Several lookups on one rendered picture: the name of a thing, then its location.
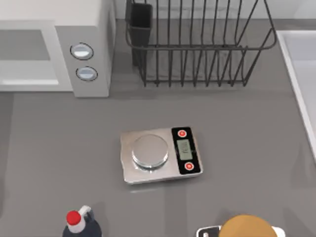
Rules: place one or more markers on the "white and black device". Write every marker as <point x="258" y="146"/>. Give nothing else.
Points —
<point x="207" y="232"/>

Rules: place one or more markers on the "dark bottle with red cap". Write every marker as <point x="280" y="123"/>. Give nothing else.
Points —
<point x="80" y="225"/>

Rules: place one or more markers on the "round grey microwave knob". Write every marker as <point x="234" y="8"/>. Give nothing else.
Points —
<point x="81" y="51"/>
<point x="86" y="73"/>

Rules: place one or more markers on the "black cutlery holder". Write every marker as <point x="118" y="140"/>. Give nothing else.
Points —
<point x="140" y="27"/>

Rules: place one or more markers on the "pale microwave oven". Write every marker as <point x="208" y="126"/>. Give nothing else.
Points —
<point x="86" y="32"/>

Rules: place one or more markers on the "white sink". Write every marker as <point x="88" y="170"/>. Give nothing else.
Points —
<point x="300" y="74"/>

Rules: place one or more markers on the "round brown bread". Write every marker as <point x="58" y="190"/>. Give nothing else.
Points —
<point x="247" y="227"/>

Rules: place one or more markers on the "silver kitchen scale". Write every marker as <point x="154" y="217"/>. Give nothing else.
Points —
<point x="160" y="155"/>

